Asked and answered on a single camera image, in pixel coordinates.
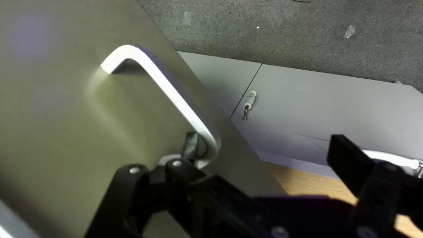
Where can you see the grey lower counter cabinet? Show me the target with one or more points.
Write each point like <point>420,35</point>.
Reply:
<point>296,113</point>

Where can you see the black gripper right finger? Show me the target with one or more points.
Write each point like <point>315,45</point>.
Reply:
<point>377,187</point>

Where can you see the small cabinet door latch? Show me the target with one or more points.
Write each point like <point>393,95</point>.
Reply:
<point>249,103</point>

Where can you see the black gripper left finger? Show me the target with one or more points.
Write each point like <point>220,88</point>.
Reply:
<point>204,207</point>

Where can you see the beige filing cabinet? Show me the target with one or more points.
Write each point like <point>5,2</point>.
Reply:
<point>66,126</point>

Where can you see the silver cabinet drawer handle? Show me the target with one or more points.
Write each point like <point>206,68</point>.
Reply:
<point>171,88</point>

